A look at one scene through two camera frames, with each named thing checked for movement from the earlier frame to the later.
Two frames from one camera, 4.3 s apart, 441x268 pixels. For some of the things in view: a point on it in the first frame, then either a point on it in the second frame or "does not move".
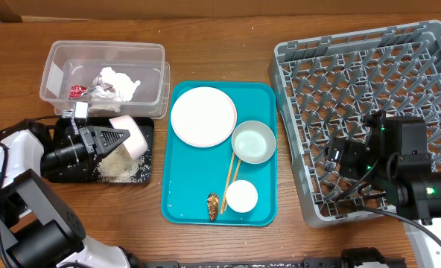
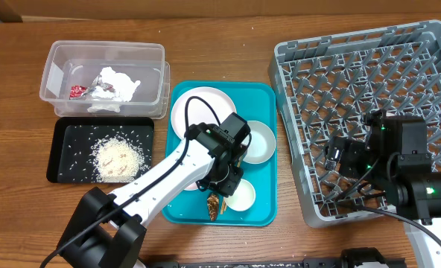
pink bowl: (135, 144) → (192, 187)
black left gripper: (94, 141) → (229, 187)
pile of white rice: (120, 167) does not move
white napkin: (112, 91) does not move
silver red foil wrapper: (77, 91) does not move
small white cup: (241, 196) does not move
